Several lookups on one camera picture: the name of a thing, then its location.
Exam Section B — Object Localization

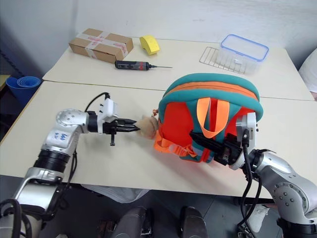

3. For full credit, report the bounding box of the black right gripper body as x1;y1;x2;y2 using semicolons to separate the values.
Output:
213;132;245;167

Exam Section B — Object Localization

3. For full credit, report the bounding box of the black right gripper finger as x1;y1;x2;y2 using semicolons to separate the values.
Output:
191;136;224;156
189;130;225;149

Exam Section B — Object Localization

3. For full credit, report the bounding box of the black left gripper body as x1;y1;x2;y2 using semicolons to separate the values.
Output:
102;118;120;147

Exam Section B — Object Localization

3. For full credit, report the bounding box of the beige plush keychain toy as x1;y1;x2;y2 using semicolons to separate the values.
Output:
135;108;159;140

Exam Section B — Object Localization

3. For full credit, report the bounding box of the orange and teal backpack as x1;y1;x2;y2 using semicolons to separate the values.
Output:
153;72;264;165

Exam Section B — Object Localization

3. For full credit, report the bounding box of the taped brown cardboard box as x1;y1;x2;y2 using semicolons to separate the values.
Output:
68;28;134;62

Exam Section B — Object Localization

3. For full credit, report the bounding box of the black red electric screwdriver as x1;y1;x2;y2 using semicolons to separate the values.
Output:
114;60;173;71

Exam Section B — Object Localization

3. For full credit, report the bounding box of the white plastic bag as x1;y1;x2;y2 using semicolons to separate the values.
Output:
81;184;150;204

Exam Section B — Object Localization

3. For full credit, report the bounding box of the white crumpled item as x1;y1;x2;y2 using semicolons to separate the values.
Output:
244;204;271;234

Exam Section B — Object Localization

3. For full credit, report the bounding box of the dark rounded shape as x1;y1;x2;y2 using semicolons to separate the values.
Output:
115;206;155;238
179;206;208;238

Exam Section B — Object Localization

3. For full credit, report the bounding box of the yellow curved foam block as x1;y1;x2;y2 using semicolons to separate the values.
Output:
139;35;160;56

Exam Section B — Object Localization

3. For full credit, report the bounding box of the clear container with blue lid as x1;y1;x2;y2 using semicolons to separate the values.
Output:
214;34;270;75

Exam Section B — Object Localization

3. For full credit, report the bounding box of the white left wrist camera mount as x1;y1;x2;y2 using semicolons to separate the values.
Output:
97;98;119;135

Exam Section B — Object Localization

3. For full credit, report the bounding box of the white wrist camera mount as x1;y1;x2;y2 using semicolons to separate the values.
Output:
97;98;119;135
229;112;261;171

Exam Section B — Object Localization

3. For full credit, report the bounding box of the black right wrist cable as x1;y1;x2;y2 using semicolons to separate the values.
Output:
236;128;263;232

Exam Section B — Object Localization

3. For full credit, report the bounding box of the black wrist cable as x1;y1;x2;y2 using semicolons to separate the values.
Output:
236;128;263;232
84;92;111;114

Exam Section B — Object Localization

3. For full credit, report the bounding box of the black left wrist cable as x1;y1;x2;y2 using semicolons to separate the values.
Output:
84;92;111;114

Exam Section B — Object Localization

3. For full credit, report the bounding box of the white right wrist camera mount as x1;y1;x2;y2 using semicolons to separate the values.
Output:
229;112;261;171

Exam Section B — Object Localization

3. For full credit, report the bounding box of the black left elbow cable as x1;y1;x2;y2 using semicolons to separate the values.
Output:
58;150;78;216

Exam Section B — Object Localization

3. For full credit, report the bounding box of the metal wire rack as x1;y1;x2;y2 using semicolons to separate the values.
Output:
199;46;248;75

